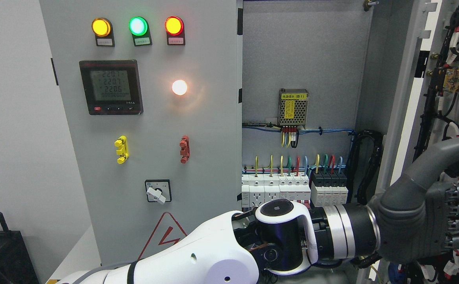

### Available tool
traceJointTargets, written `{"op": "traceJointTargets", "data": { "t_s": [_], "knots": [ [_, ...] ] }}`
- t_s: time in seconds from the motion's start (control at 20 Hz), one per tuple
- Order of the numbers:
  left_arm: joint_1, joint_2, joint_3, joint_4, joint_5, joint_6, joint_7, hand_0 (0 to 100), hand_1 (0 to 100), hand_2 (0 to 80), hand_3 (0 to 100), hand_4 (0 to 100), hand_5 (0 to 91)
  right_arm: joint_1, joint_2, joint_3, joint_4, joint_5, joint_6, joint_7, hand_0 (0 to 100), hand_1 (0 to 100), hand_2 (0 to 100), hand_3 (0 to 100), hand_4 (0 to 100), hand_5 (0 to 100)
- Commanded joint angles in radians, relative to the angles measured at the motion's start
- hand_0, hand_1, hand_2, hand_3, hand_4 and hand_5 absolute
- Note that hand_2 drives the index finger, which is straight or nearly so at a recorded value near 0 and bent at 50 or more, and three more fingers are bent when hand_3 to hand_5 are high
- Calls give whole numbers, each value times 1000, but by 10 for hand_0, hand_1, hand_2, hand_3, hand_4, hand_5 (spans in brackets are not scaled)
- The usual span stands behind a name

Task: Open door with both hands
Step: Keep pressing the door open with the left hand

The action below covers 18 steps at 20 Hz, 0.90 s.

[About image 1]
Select grey robotic right hand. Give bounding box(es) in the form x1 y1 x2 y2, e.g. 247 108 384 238
368 137 459 264

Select white socket breaker row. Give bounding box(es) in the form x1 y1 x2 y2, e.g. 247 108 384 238
241 173 311 208

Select yellow terminal connector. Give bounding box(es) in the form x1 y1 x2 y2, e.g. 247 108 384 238
114 135 129 164

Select red terminal connector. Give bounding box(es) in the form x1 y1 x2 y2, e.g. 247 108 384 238
179 135 190 164

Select red electric warning sticker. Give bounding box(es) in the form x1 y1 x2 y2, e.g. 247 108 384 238
139 212 187 259

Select black digital power meter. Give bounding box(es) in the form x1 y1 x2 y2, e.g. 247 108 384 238
79 60 143 115

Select black corrugated cable conduit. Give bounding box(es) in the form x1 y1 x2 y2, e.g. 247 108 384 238
346 130 384 206

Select grey cabinet door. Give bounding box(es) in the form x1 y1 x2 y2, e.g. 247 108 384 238
356 0 459 284
40 0 243 265

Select white glowing indicator lamp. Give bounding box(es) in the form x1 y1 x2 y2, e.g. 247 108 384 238
172 80 188 96

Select green indicator lamp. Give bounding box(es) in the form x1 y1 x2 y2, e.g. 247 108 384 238
128 16 152 47

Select yellow indicator lamp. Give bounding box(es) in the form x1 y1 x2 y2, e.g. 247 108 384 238
92 17 115 47

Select white rotary selector switch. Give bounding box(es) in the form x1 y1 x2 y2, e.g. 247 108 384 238
145 179 172 204

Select red indicator lamp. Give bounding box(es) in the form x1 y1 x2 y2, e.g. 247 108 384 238
164 16 186 46

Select black white surge protector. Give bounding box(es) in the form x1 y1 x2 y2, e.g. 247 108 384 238
310 170 348 207

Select metal mesh power supply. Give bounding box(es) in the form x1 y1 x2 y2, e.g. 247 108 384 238
278 88 309 127

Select black equipment box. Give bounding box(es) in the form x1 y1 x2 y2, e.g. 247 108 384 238
0 212 39 284

